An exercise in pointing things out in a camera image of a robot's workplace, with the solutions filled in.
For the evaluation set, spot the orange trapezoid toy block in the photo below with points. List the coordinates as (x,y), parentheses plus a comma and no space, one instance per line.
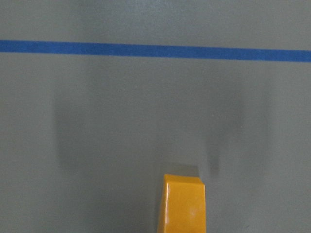
(183,205)

